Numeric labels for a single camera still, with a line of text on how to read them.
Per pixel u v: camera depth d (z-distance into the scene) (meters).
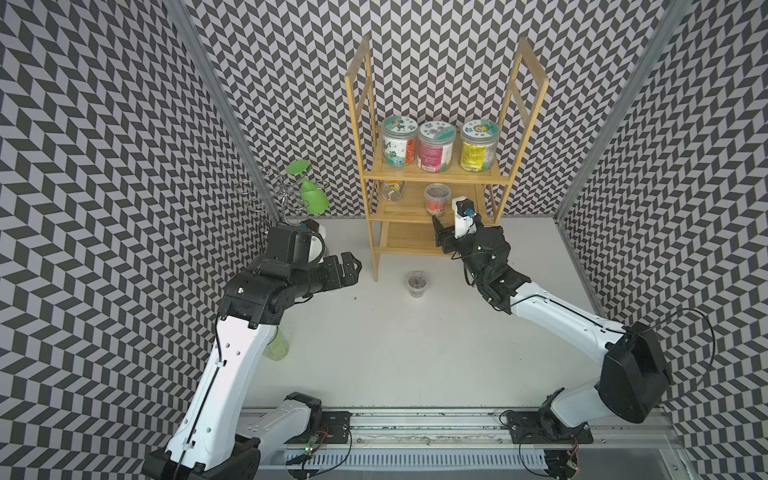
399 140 0.64
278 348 0.83
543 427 0.65
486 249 0.57
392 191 0.78
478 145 0.62
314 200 0.96
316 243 0.50
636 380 0.42
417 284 0.93
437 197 0.73
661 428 0.76
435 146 0.63
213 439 0.35
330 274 0.56
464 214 0.62
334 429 0.73
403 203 0.81
